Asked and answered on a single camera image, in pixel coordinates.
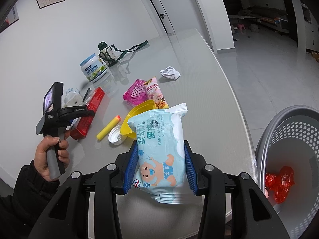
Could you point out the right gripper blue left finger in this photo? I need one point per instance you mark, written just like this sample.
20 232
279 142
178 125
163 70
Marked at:
67 213

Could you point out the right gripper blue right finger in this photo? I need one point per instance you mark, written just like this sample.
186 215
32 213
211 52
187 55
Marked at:
251 213

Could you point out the red plastic bag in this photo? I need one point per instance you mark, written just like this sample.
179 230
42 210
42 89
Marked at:
280 183

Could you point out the yellow foam dart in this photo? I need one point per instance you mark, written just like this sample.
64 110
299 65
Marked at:
106 130

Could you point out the white round cap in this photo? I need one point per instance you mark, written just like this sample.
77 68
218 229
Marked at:
115 137

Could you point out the pink plastic mesh basket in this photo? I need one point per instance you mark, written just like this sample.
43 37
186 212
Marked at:
136 94

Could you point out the baby wipes pack blue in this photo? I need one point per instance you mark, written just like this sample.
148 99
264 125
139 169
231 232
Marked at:
161 168

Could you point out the pink snack stick package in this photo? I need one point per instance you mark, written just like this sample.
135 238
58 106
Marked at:
154 93

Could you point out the white paper ball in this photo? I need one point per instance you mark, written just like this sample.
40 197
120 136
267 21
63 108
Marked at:
170 73

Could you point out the person left forearm black sleeve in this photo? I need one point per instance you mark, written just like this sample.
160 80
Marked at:
21 210

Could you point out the person left hand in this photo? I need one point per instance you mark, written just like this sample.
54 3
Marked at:
51 152

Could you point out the tissue pack white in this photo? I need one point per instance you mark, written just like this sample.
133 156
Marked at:
72 97

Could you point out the black pen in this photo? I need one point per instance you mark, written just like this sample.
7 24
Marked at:
86 94

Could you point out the milk powder can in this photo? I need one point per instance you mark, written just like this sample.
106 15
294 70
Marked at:
93 68

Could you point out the green white water bottle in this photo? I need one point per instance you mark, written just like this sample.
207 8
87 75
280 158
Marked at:
106 54

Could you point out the grey perforated laundry basket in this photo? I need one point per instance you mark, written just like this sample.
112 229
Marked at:
287 164

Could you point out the grey door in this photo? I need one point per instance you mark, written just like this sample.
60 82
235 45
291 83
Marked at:
164 18

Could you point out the small pink stool far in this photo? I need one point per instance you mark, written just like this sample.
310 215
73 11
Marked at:
241 28

